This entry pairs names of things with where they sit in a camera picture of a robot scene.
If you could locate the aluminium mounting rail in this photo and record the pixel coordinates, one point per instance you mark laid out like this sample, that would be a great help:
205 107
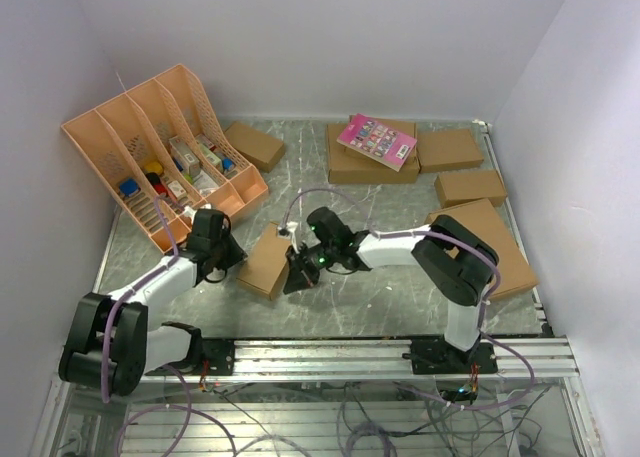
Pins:
372 359

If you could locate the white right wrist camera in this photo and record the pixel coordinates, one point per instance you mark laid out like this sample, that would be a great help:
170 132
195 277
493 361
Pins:
289 231

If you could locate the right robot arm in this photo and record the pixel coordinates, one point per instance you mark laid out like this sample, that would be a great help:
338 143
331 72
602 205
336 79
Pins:
461 266

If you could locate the small brown box right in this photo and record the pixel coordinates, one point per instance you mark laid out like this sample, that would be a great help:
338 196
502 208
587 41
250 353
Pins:
456 188

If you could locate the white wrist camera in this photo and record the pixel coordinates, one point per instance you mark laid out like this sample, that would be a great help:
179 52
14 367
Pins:
289 231
188 213

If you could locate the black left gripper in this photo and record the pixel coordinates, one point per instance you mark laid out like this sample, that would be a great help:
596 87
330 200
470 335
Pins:
236 253

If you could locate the cardboard box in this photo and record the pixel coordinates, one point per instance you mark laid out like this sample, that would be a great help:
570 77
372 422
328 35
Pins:
266 269

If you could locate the small printed carton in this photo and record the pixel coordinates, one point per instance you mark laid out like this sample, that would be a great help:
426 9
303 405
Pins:
183 154

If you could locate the yellow toy block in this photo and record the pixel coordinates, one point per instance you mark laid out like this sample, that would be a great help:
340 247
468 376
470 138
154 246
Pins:
154 167

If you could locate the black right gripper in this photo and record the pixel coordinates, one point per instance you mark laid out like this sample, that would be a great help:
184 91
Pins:
299 277

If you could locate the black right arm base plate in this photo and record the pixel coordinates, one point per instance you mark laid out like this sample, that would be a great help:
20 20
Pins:
432 355

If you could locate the large brown box under book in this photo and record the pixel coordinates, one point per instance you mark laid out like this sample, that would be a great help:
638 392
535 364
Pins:
347 167

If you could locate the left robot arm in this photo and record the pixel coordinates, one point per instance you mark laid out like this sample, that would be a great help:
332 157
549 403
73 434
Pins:
110 345

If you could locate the pink children's book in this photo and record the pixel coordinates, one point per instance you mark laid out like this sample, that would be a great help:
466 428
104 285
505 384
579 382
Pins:
390 143

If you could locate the red toy block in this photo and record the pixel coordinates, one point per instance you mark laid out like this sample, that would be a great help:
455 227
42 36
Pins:
160 189

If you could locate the blue toy block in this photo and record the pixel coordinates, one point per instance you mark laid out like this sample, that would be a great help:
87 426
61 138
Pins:
128 188

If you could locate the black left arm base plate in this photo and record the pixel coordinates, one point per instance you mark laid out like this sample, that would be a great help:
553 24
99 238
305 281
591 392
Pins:
210 356

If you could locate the brown box back right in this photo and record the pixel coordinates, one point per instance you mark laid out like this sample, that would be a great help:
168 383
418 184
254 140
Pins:
448 150

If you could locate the small brown box by organizer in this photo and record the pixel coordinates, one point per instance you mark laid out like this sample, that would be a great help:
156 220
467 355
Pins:
259 148

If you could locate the big brown box front right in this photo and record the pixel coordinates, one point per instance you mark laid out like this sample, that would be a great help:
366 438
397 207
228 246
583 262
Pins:
482 219

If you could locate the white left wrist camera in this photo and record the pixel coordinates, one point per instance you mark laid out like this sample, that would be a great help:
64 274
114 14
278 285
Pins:
188 213

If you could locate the peach plastic file organizer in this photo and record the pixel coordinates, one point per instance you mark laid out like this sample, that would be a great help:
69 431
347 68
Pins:
120 136

